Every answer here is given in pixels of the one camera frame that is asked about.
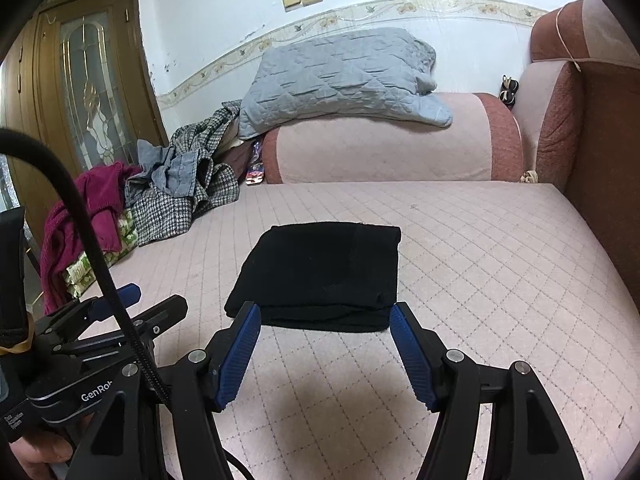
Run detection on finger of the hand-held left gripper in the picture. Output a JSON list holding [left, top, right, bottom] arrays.
[[32, 282, 142, 341], [75, 294, 190, 356]]

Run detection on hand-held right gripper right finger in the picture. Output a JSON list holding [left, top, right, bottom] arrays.
[[389, 301, 586, 480]]

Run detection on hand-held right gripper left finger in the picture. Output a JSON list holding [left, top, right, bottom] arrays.
[[65, 301, 263, 480]]

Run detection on black pants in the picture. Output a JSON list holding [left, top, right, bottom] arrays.
[[224, 221, 402, 333]]

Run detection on person's left hand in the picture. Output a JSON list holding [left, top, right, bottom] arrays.
[[10, 412, 96, 480]]

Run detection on green patterned cloth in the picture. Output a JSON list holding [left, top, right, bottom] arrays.
[[65, 207, 141, 298]]

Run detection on houndstooth coat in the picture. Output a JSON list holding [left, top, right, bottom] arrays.
[[124, 100, 243, 247]]

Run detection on maroon garment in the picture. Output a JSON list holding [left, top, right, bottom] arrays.
[[40, 161, 143, 313]]

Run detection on grey denim garment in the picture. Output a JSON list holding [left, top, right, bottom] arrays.
[[137, 139, 213, 198]]

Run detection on colourful packet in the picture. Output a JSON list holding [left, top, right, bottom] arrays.
[[244, 141, 266, 186]]

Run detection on dark purple cloth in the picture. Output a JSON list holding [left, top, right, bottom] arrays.
[[222, 142, 258, 181]]

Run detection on wooden wardrobe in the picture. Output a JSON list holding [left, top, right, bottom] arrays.
[[0, 15, 46, 211]]

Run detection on small black and white item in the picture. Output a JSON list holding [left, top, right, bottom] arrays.
[[500, 75, 520, 108]]

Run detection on grey quilted blanket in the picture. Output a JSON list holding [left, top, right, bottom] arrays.
[[237, 27, 454, 140]]

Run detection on black ribbed cable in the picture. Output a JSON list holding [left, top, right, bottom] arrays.
[[0, 128, 256, 480]]

